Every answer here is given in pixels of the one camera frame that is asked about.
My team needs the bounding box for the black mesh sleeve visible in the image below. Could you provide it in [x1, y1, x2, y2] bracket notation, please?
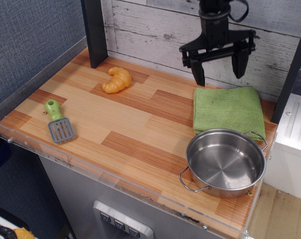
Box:
[0, 225, 17, 239]

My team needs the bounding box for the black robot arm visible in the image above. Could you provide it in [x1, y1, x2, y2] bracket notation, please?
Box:
[179, 0, 256, 86]

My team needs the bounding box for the green cloth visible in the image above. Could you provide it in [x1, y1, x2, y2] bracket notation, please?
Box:
[193, 87, 266, 141]

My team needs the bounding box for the grey control panel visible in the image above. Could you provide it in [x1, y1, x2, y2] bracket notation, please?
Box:
[93, 200, 154, 239]

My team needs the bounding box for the green grey toy spatula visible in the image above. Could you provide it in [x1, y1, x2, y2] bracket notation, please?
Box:
[45, 100, 75, 143]

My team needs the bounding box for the stainless steel pot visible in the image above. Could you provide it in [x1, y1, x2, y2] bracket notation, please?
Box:
[182, 128, 268, 198]

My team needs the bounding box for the dark support post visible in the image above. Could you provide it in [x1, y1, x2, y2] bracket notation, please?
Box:
[81, 0, 108, 68]
[271, 38, 301, 124]

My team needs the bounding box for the dark right support post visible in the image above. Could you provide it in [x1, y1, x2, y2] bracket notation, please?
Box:
[271, 38, 301, 124]

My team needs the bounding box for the dark left support post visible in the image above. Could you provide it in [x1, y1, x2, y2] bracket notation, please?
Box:
[81, 0, 108, 68]

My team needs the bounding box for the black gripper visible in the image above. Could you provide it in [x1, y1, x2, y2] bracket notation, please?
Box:
[179, 11, 256, 87]

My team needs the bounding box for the yellow object bottom left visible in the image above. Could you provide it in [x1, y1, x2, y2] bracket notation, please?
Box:
[13, 228, 35, 239]

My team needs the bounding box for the grey cabinet front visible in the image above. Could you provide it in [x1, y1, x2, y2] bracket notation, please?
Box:
[40, 157, 242, 239]

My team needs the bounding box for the white ribbed box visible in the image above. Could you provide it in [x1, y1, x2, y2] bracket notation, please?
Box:
[276, 94, 301, 157]

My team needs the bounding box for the orange plastic croissant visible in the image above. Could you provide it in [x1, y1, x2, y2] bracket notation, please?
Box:
[102, 67, 132, 94]

